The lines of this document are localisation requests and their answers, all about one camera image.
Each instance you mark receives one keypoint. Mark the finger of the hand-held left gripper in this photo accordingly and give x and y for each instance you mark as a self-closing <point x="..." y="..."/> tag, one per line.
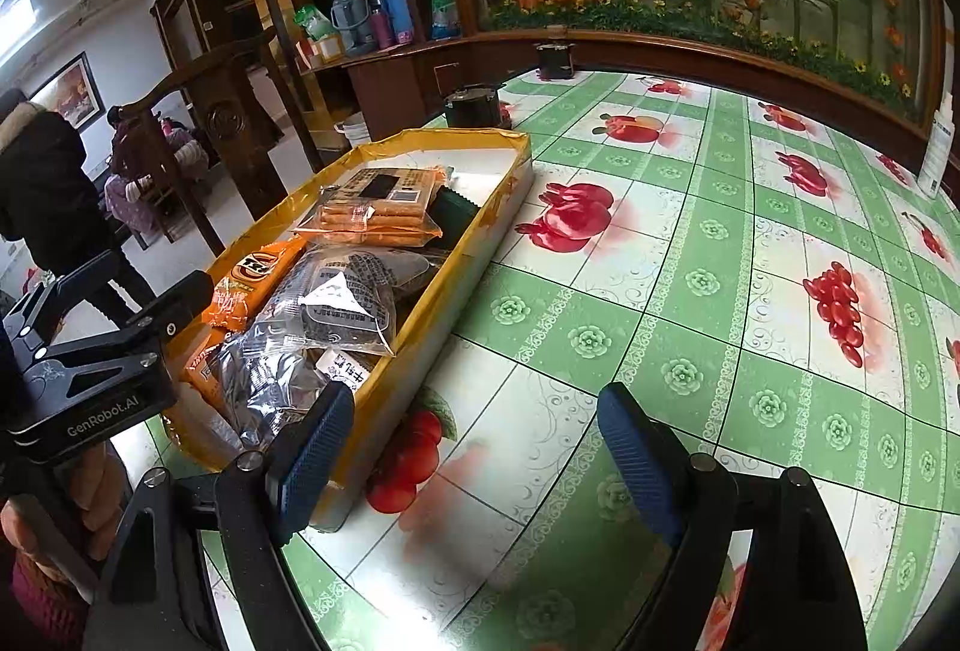
<point x="150" y="325"/>
<point x="67" y="295"/>

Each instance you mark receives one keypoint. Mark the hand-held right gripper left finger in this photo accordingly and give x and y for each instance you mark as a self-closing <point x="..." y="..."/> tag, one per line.
<point x="315" y="456"/>

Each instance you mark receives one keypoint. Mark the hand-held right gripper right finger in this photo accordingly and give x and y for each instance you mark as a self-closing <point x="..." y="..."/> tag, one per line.
<point x="637" y="456"/>

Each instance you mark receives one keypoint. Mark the shiny bag of dark seeds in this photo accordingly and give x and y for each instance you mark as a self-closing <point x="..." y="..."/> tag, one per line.
<point x="277" y="396"/>

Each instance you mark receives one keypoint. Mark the orange biscuit packet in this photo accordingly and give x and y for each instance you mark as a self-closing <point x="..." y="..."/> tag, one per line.
<point x="202" y="373"/>

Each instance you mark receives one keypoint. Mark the white spotted candy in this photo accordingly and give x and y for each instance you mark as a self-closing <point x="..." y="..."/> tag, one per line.
<point x="352" y="373"/>

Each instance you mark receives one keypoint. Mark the small orange snack packet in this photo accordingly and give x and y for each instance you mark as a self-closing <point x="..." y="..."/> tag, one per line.
<point x="247" y="291"/>

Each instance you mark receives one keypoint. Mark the clear bag with white label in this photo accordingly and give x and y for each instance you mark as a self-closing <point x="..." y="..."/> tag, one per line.
<point x="337" y="313"/>

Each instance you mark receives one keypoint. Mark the yellow cardboard box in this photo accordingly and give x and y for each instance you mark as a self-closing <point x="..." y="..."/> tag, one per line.
<point x="450" y="276"/>

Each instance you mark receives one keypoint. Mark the brown biscuit packet black label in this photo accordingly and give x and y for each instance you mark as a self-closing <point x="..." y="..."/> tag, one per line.
<point x="375" y="208"/>

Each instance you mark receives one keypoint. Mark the cracker packet green label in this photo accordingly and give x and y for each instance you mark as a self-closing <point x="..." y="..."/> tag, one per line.
<point x="454" y="216"/>

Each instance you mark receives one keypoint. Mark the person's left forearm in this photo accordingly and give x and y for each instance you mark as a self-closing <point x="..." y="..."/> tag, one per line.
<point x="37" y="583"/>

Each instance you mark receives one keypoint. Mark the person's left hand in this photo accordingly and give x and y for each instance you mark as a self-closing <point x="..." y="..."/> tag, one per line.
<point x="101" y="490"/>

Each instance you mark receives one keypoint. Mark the green fruit print tablecloth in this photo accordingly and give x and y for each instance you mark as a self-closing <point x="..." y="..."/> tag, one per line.
<point x="675" y="321"/>

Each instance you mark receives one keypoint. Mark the dark wooden chair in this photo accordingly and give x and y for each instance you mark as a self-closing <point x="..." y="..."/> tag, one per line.
<point x="225" y="126"/>

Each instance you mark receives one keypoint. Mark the white bucket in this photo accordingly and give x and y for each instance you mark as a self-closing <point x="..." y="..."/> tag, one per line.
<point x="354" y="132"/>

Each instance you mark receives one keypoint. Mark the green white bag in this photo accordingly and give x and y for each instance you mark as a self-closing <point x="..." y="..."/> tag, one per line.
<point x="319" y="36"/>

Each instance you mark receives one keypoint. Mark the grey blue thermos jug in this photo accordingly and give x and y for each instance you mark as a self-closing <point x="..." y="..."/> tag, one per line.
<point x="351" y="21"/>

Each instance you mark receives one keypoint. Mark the small purple flask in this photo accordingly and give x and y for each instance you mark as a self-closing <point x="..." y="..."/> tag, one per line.
<point x="381" y="30"/>

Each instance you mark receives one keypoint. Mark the black round tin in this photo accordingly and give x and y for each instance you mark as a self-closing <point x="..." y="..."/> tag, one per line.
<point x="472" y="107"/>
<point x="556" y="62"/>

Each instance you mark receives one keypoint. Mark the dark wooden cabinet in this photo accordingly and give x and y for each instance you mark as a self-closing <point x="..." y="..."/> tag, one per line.
<point x="675" y="58"/>

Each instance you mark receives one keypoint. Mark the blue bottle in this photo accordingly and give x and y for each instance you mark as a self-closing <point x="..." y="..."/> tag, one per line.
<point x="399" y="10"/>

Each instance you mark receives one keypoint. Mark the white spray bottle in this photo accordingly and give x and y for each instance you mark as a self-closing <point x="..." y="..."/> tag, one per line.
<point x="937" y="152"/>

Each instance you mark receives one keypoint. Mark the green white upright packet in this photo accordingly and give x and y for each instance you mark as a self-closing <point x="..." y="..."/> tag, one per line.
<point x="445" y="10"/>

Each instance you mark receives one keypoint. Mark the framed wall picture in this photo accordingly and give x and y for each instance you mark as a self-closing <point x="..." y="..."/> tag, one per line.
<point x="67" y="92"/>

